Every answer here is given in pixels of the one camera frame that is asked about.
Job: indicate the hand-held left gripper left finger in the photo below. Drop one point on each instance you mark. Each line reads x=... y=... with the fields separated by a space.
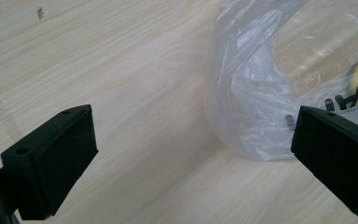
x=52 y=161

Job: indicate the translucent printed plastic bag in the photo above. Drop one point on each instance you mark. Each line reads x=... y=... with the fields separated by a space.
x=254 y=93

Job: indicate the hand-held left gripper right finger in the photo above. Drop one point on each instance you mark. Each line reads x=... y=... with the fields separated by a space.
x=338 y=158

